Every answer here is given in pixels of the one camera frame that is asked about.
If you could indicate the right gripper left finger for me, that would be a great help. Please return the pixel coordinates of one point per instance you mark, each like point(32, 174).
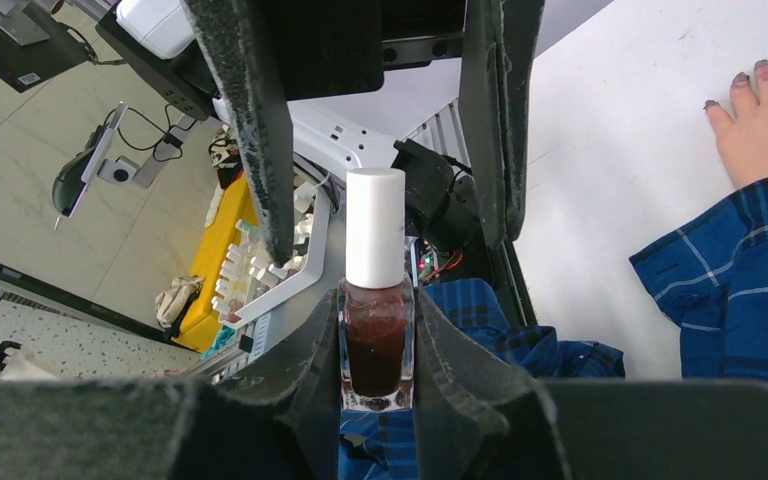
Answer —
point(278, 418)

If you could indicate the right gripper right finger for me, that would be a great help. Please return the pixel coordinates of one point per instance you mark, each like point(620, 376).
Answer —
point(478, 417)

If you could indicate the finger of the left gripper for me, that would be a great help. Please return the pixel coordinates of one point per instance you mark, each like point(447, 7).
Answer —
point(235, 42)
point(498, 51)

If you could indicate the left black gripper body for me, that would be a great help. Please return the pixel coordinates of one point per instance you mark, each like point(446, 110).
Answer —
point(321, 48)

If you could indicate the red nail polish bottle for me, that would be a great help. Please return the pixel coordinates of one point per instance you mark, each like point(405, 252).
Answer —
point(376, 302)

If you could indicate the mannequin hand with painted nails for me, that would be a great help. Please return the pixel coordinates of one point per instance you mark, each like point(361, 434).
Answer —
point(741, 134)

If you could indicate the white tray with bottles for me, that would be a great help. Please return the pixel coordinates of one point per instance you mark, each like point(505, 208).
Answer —
point(250, 284)

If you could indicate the yellow box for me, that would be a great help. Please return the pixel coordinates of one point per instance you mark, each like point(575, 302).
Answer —
point(200, 323)

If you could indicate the monitor on stand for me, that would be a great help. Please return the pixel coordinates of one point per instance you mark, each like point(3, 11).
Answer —
point(94, 162)

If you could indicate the blue plaid shirt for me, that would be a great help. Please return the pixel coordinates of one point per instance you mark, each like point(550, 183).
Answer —
point(709, 277)

